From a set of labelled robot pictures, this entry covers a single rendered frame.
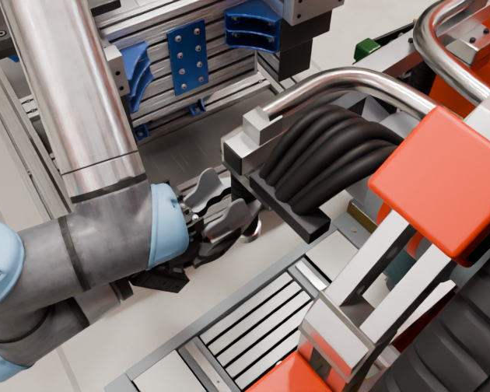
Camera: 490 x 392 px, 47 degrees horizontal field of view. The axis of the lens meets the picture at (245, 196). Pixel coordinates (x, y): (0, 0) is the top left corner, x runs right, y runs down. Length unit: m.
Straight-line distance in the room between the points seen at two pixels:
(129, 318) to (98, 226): 1.06
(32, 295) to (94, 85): 0.19
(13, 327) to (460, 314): 0.39
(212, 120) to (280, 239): 0.40
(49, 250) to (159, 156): 1.08
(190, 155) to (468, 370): 1.27
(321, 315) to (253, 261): 1.14
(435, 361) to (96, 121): 0.34
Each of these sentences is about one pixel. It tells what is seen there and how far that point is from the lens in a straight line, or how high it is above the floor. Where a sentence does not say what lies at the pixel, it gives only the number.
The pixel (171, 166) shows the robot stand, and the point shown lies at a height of 0.21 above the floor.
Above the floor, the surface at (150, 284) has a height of 0.81.
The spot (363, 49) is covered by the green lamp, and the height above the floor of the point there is 0.66.
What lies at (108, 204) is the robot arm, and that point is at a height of 1.00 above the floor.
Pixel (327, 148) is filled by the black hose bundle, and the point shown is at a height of 1.04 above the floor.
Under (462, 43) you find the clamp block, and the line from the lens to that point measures 0.80.
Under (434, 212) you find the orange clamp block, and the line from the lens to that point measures 0.37.
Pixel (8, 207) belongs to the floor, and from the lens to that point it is 1.87.
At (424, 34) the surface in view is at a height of 1.01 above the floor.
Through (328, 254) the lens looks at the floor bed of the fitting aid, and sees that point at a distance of 1.57.
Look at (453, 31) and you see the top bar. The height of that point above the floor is 0.97.
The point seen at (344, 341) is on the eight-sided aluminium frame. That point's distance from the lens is 0.49.
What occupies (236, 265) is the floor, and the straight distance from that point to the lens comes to 1.62.
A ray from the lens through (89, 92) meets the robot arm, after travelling 0.53.
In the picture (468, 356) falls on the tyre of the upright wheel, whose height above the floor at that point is 1.07.
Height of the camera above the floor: 1.42
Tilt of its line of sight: 54 degrees down
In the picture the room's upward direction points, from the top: straight up
